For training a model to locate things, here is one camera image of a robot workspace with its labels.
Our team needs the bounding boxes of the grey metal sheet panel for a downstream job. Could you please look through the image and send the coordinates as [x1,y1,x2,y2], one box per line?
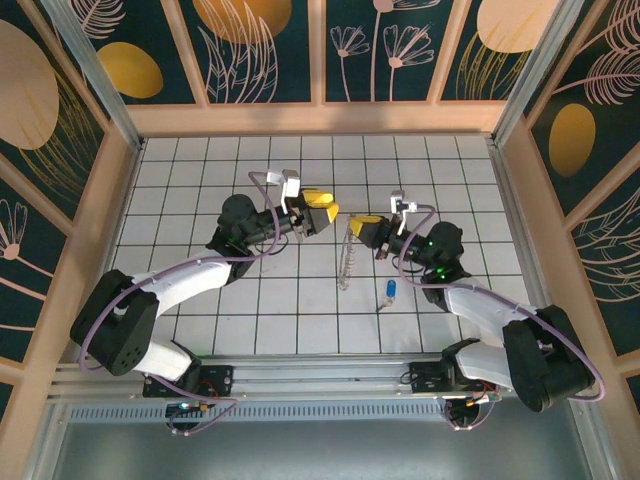
[19,394,619,480]

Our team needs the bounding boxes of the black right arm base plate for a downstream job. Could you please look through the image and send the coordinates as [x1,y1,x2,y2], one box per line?
[407,360,501,401]

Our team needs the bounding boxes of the small blue and white tube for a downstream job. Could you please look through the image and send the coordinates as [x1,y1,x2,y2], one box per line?
[375,278,399,314]

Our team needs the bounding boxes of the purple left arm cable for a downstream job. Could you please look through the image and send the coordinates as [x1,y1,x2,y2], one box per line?
[78,170,290,439]

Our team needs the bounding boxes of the slotted grey cable duct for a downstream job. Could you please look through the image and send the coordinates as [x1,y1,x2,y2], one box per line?
[67,402,451,422]

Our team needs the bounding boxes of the aluminium corner post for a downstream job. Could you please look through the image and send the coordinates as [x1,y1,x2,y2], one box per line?
[492,0,576,146]
[42,0,146,154]

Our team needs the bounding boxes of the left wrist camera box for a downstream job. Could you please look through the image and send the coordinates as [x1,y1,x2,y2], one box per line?
[266,168,302,214]

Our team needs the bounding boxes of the aluminium side rail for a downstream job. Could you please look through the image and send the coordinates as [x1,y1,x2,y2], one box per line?
[487,139,556,321]

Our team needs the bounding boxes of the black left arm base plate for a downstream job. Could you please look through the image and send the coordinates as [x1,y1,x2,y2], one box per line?
[142,363,236,400]

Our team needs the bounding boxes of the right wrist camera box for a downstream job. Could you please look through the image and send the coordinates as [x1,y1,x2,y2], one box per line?
[389,189,420,221]

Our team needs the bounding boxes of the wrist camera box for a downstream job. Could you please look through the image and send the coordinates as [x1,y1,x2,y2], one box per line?
[389,189,420,221]
[266,168,302,214]

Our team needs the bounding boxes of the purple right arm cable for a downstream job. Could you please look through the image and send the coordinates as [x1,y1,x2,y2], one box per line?
[397,203,606,433]

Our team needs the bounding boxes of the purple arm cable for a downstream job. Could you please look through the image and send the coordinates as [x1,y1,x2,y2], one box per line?
[78,170,290,439]
[397,203,606,433]

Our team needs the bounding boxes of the aluminium extrusion rail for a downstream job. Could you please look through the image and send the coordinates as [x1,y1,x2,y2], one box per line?
[47,352,599,401]

